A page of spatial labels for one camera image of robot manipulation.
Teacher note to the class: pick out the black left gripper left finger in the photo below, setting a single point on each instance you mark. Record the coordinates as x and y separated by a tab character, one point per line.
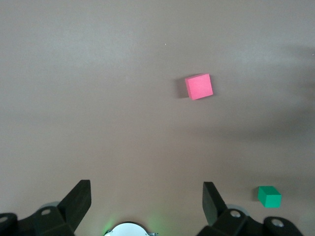
78	204

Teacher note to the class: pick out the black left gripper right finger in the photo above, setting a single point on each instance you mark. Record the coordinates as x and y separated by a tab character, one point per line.
212	204

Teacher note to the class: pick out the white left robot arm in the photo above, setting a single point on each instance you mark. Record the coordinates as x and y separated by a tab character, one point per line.
128	229

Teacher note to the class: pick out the green foam cube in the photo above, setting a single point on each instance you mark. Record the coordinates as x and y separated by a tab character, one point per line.
269	197

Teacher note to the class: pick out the pink foam cube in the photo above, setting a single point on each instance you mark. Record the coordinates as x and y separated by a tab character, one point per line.
199	86

